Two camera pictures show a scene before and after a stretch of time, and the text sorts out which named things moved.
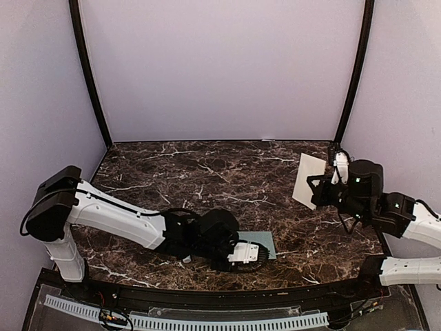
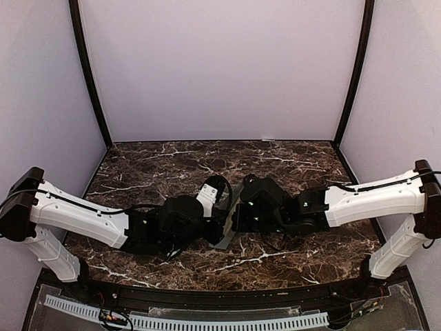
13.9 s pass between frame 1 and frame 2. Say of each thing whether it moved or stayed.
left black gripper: moved
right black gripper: moved
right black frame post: stayed
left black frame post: stayed
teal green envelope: moved
